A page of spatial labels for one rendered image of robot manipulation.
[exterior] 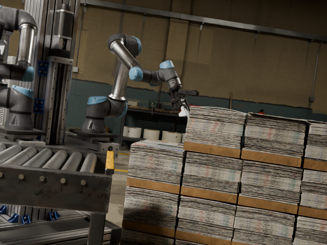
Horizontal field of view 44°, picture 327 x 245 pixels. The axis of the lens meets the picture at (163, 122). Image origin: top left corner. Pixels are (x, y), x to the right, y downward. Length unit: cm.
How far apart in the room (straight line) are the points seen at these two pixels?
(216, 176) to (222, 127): 25
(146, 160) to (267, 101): 737
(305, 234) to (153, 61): 700
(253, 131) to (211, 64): 697
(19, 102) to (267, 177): 135
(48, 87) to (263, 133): 127
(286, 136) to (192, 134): 46
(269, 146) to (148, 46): 691
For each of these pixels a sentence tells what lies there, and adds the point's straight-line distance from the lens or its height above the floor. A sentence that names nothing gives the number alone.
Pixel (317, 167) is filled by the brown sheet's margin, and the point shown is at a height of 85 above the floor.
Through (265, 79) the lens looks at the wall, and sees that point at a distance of 931.
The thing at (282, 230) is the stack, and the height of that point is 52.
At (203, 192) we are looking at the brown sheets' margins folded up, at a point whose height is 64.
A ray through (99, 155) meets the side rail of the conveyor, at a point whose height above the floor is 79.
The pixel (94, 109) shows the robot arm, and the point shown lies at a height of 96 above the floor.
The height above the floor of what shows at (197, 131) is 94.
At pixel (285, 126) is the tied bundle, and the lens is 203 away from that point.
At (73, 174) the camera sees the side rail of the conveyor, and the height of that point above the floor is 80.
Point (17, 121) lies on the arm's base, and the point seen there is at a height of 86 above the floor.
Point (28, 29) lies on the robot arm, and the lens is 226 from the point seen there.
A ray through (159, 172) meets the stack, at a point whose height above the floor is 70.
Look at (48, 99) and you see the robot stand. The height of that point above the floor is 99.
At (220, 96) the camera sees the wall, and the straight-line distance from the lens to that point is 897.
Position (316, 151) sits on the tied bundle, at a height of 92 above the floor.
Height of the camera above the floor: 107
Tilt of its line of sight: 3 degrees down
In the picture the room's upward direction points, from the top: 7 degrees clockwise
